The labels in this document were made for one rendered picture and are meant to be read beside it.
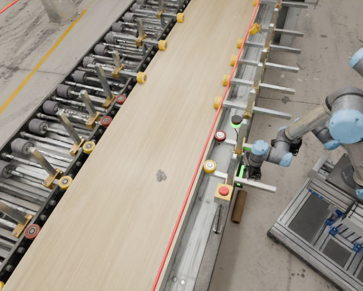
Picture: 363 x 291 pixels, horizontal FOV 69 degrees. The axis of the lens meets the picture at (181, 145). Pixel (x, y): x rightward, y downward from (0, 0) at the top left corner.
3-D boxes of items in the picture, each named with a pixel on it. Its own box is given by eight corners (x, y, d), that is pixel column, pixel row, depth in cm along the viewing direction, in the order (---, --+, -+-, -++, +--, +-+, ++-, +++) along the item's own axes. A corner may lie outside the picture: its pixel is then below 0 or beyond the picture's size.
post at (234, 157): (230, 193, 178) (239, 153, 139) (229, 197, 176) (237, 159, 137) (225, 191, 179) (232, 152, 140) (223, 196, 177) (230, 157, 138)
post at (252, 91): (245, 135, 203) (256, 88, 164) (244, 138, 201) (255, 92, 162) (241, 134, 204) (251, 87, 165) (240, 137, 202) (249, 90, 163)
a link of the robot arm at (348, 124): (391, 178, 120) (365, 88, 93) (392, 207, 112) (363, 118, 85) (360, 178, 128) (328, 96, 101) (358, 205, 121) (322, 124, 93)
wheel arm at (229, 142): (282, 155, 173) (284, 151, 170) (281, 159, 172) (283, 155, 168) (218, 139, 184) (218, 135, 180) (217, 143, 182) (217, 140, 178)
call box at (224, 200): (231, 194, 125) (233, 186, 118) (228, 207, 121) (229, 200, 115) (217, 190, 126) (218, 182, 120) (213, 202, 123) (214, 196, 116)
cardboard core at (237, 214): (247, 191, 240) (240, 222, 224) (246, 194, 246) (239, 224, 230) (239, 189, 242) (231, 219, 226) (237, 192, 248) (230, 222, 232)
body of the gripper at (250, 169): (246, 181, 147) (249, 170, 137) (244, 167, 152) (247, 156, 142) (260, 180, 147) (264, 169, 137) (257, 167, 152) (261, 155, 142)
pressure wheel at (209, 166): (211, 166, 174) (211, 157, 165) (218, 175, 170) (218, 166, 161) (200, 171, 172) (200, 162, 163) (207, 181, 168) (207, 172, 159)
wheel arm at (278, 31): (303, 35, 231) (304, 32, 229) (302, 37, 230) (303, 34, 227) (260, 29, 240) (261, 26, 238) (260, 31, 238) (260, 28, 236)
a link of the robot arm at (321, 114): (352, 68, 100) (272, 128, 142) (351, 87, 94) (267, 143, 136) (377, 84, 101) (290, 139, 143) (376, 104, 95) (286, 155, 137)
